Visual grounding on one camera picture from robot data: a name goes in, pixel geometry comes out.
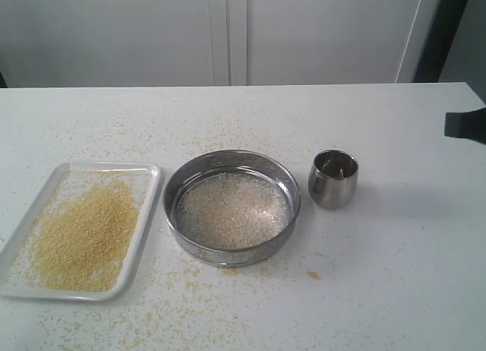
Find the round steel mesh sieve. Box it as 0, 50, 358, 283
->
163, 150, 301, 267

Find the stainless steel cup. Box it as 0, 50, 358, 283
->
308, 150, 359, 210

